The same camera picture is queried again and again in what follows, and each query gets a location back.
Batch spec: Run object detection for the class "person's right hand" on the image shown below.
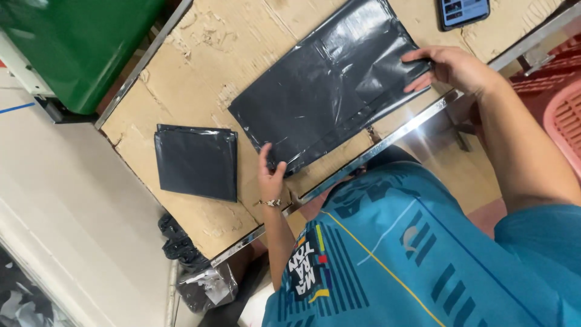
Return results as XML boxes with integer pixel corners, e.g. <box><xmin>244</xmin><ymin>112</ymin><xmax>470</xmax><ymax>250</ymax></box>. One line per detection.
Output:
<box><xmin>401</xmin><ymin>45</ymin><xmax>497</xmax><ymax>99</ymax></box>

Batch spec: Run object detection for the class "person's left hand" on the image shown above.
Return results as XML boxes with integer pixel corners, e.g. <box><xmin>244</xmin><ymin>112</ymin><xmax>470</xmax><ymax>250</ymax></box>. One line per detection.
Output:
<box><xmin>258</xmin><ymin>143</ymin><xmax>288</xmax><ymax>206</ymax></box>

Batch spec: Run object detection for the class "large black plastic bag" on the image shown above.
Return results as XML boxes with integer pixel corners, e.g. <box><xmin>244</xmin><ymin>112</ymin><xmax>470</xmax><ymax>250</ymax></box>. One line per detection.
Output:
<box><xmin>228</xmin><ymin>0</ymin><xmax>433</xmax><ymax>177</ymax></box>

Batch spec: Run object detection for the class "black smartphone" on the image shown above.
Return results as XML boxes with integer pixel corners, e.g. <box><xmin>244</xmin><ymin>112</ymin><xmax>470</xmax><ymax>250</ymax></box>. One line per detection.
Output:
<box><xmin>437</xmin><ymin>0</ymin><xmax>491</xmax><ymax>32</ymax></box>

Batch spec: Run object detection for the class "folded black plastic bag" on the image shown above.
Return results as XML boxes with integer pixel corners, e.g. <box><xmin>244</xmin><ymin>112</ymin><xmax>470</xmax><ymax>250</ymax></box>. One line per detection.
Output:
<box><xmin>154</xmin><ymin>124</ymin><xmax>239</xmax><ymax>203</ymax></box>

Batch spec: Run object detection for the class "red plastic crate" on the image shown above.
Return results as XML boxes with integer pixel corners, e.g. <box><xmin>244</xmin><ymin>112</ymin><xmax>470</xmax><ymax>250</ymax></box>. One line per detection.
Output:
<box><xmin>508</xmin><ymin>34</ymin><xmax>581</xmax><ymax>97</ymax></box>

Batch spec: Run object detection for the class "black rubbish bag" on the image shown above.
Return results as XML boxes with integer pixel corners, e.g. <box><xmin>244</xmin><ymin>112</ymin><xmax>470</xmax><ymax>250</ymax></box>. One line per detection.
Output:
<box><xmin>157</xmin><ymin>213</ymin><xmax>239</xmax><ymax>314</ymax></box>

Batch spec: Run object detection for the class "crumpled white paper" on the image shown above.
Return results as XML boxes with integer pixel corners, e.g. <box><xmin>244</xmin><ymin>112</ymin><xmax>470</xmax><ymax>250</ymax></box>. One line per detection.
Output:
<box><xmin>185</xmin><ymin>268</ymin><xmax>233</xmax><ymax>306</ymax></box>

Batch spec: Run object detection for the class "pink plastic basket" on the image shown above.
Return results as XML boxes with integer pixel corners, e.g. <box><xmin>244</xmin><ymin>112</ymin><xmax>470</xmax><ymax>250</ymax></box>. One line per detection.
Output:
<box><xmin>543</xmin><ymin>79</ymin><xmax>581</xmax><ymax>179</ymax></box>

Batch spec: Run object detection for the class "brown cardboard sheet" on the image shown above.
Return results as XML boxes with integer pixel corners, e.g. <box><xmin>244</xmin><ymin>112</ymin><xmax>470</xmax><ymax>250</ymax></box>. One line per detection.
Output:
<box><xmin>101</xmin><ymin>0</ymin><xmax>564</xmax><ymax>260</ymax></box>

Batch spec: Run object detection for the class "blue printed shirt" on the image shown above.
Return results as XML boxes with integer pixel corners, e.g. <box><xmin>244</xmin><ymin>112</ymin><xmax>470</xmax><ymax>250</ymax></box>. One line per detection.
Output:
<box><xmin>262</xmin><ymin>161</ymin><xmax>581</xmax><ymax>327</ymax></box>

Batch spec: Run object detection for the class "green plastic bin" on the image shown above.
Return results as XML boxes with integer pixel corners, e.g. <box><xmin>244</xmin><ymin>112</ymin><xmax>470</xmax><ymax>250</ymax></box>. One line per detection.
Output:
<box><xmin>0</xmin><ymin>0</ymin><xmax>167</xmax><ymax>115</ymax></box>

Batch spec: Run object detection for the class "blue tape strip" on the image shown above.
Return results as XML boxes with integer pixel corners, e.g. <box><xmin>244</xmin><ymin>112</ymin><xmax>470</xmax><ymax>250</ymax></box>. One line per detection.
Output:
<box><xmin>0</xmin><ymin>102</ymin><xmax>36</xmax><ymax>115</ymax></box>

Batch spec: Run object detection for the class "grey patterned cloth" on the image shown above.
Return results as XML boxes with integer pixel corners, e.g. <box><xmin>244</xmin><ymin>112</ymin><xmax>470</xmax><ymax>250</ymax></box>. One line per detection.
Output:
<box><xmin>0</xmin><ymin>245</ymin><xmax>79</xmax><ymax>327</ymax></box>

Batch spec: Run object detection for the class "white bin stand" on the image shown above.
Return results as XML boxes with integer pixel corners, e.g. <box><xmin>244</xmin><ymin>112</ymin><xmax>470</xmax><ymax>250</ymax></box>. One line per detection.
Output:
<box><xmin>0</xmin><ymin>31</ymin><xmax>99</xmax><ymax>124</ymax></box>

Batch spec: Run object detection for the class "metal table frame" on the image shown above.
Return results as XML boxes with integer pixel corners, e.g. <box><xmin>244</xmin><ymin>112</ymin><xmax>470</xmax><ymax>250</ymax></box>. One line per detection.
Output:
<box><xmin>94</xmin><ymin>0</ymin><xmax>581</xmax><ymax>269</ymax></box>

